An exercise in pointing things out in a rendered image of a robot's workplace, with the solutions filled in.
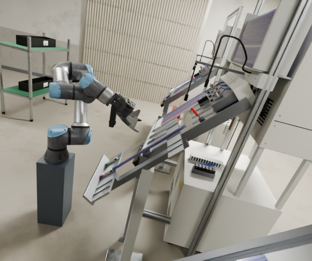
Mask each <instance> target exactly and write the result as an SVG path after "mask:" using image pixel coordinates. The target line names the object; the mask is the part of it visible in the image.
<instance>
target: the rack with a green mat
mask: <svg viewBox="0 0 312 261"><path fill-rule="evenodd" d="M0 45H1V46H5V47H9V48H13V49H17V50H21V51H25V52H27V58H28V74H29V92H26V91H22V90H19V85H16V86H12V87H8V88H3V79H2V67H1V54H0V97H1V109H2V114H5V103H4V93H7V94H11V95H15V96H19V97H22V98H26V99H29V105H30V122H33V99H36V98H39V97H42V96H43V99H46V95H47V94H49V87H48V88H45V89H41V90H38V91H34V92H33V91H32V53H36V52H42V76H43V77H44V76H46V52H62V51H67V61H69V55H70V39H68V42H67V49H66V48H63V47H59V46H56V47H31V37H30V36H27V47H25V46H21V45H18V44H16V42H11V41H0Z"/></svg>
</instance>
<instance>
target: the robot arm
mask: <svg viewBox="0 0 312 261"><path fill-rule="evenodd" d="M51 74H52V76H53V82H50V83H49V97H50V98H55V99H68V100H74V122H73V124H72V125H71V128H68V127H67V125H64V124H56V125H53V126H50V127H49V128H48V133H47V149H46V152H45V154H44V159H45V161H46V162H48V163H50V164H61V163H64V162H66V161H67V160H68V159H69V152H68V149H67V145H86V144H89V143H90V141H91V137H92V128H90V126H89V124H88V123H87V119H88V104H90V103H92V102H94V101H95V99H97V100H99V101H100V102H101V103H103V104H106V106H108V105H109V104H111V105H112V106H111V111H110V119H109V127H114V126H115V124H116V116H119V117H120V119H121V120H122V121H123V122H124V123H125V124H126V125H127V126H128V127H129V128H131V129H132V130H134V131H135V132H138V133H139V130H138V129H137V128H136V127H135V125H136V123H137V121H142V120H141V119H140V118H139V117H138V115H139V113H140V110H139V109H138V110H136V111H133V110H134V108H135V105H136V104H135V103H133V102H132V101H131V100H130V99H128V98H124V97H123V96H122V95H120V94H119V92H118V91H117V92H116V93H115V94H114V92H113V91H112V90H110V89H109V88H108V87H107V86H105V85H104V84H102V83H101V82H100V81H99V80H97V79H96V78H95V77H94V76H93V69H92V67H91V65H88V64H84V63H83V64H82V63H75V62H69V61H62V62H58V63H56V64H55V65H53V67H52V69H51ZM69 80H72V84H69Z"/></svg>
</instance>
